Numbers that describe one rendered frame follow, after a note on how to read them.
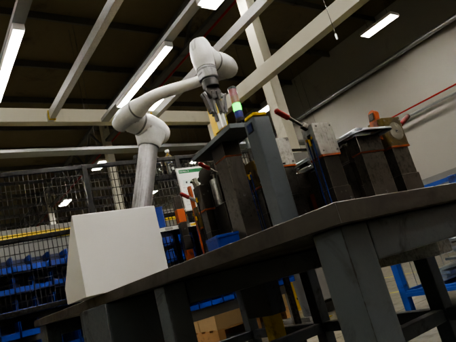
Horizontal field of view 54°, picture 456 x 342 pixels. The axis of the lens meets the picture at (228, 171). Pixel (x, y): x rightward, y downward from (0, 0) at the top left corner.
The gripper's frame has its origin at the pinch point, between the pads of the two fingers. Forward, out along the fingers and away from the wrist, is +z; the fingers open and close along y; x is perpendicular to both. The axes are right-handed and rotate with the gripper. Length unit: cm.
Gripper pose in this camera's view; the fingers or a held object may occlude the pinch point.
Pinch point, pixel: (221, 121)
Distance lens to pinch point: 197.0
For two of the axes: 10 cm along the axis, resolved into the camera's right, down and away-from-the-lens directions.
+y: -8.0, 0.7, -6.0
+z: 2.7, 9.3, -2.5
